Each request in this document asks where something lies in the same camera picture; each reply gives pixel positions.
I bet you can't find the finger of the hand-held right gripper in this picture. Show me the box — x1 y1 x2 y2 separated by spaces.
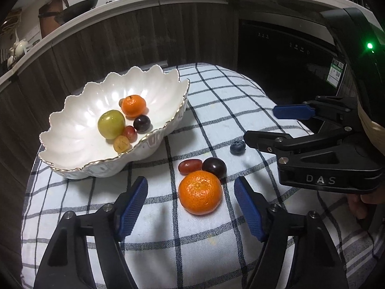
273 96 361 127
244 125 373 172

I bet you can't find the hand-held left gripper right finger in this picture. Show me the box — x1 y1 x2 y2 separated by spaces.
234 176 349 289

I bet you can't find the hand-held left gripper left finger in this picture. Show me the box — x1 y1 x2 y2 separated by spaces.
33 176 148 289

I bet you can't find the mandarin orange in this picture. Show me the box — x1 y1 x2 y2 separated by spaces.
122 95 147 118
178 170 223 216

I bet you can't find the yellow brown longan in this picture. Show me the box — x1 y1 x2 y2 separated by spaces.
113 135 132 154

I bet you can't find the small red grape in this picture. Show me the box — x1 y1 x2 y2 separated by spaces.
123 125 138 141

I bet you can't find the white scalloped bowl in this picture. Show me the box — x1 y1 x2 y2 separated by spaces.
38 64 191 181

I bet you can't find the green apple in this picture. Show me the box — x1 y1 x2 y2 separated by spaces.
98 110 126 140

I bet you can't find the dark purple plum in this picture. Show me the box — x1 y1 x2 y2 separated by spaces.
202 157 227 179
133 114 151 132

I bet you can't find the person's right hand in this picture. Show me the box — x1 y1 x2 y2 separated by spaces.
346 192 385 221

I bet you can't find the black dishwasher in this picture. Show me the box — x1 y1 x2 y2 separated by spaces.
236 18 347 109

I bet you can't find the checkered white cloth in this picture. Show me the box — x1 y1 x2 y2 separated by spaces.
21 63 385 289

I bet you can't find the red grape tomato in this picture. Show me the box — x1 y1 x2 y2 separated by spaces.
178 159 203 175

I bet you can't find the dark wood kitchen cabinet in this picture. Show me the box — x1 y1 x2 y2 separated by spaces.
0 0 241 187

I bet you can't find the white teapot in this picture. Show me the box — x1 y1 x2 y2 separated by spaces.
10 40 29 57

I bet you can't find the wooden cutting board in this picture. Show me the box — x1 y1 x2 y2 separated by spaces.
39 0 65 38

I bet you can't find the black wok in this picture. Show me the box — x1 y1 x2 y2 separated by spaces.
38 0 99 25

